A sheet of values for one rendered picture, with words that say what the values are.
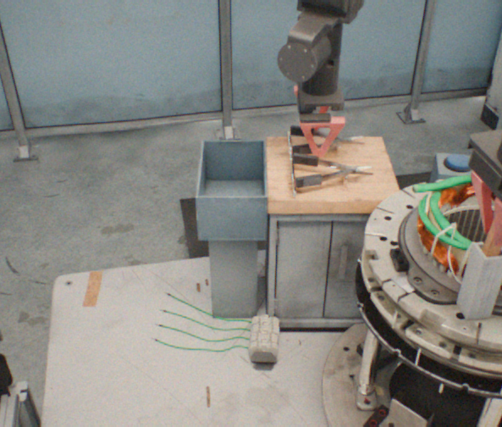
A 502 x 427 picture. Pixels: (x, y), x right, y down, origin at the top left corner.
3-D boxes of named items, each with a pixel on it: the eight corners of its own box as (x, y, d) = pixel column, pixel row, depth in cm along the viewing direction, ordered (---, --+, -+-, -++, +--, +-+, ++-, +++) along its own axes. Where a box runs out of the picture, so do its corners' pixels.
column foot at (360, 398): (372, 375, 99) (372, 372, 99) (377, 410, 94) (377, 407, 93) (353, 374, 99) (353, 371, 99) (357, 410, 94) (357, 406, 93)
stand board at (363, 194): (267, 213, 93) (267, 201, 92) (265, 148, 108) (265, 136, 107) (401, 214, 93) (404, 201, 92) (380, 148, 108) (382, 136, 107)
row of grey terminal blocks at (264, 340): (277, 371, 102) (277, 354, 100) (248, 369, 103) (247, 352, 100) (279, 326, 110) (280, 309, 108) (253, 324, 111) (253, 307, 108)
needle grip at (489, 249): (486, 265, 65) (503, 223, 61) (477, 254, 66) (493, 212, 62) (499, 262, 65) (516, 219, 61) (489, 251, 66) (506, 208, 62)
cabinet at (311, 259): (267, 333, 109) (269, 213, 93) (264, 262, 124) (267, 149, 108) (377, 333, 109) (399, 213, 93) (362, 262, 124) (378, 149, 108)
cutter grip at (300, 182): (296, 188, 92) (296, 180, 91) (295, 185, 92) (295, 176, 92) (322, 185, 93) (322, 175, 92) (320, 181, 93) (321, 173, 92)
